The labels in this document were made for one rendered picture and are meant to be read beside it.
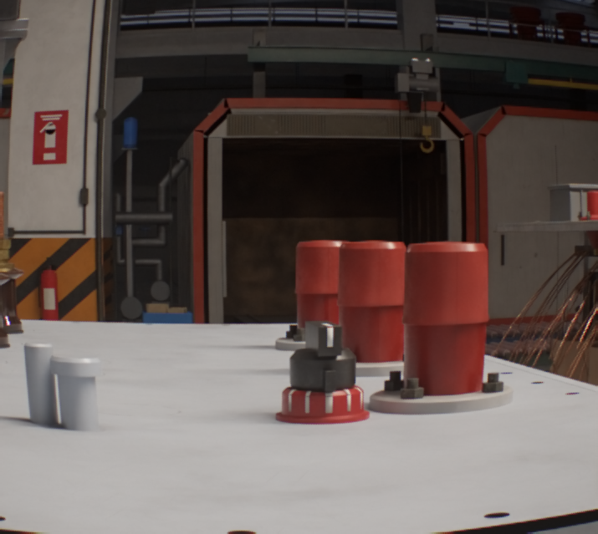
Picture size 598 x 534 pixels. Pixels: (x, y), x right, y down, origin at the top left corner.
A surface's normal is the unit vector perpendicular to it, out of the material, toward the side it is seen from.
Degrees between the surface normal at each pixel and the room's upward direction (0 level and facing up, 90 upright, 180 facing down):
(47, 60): 90
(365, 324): 90
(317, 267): 89
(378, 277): 89
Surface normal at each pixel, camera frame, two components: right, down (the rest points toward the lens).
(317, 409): -0.18, -0.04
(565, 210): -0.98, -0.03
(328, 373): 0.13, 0.00
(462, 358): 0.37, 0.00
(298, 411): -0.62, -0.03
